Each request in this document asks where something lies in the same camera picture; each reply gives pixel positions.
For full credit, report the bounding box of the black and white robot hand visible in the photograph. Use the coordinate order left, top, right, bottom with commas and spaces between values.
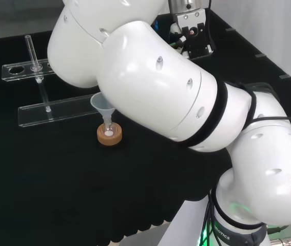
169, 8, 215, 60

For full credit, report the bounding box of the clear plastic funnel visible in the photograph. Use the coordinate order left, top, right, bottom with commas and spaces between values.
90, 92, 115, 129

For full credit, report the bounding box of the clear acrylic funnel stand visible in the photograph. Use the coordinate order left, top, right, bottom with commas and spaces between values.
1, 34, 102, 129

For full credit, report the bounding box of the black bench cloth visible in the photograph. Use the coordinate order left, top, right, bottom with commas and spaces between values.
0, 7, 291, 243

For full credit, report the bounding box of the black cable beside hand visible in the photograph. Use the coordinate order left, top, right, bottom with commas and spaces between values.
202, 0, 217, 53

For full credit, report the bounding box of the brown cork ring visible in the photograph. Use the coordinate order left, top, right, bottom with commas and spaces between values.
96, 124, 123, 147

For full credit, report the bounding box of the braided cable with metal plug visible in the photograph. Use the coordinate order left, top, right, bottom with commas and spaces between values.
267, 237, 291, 246

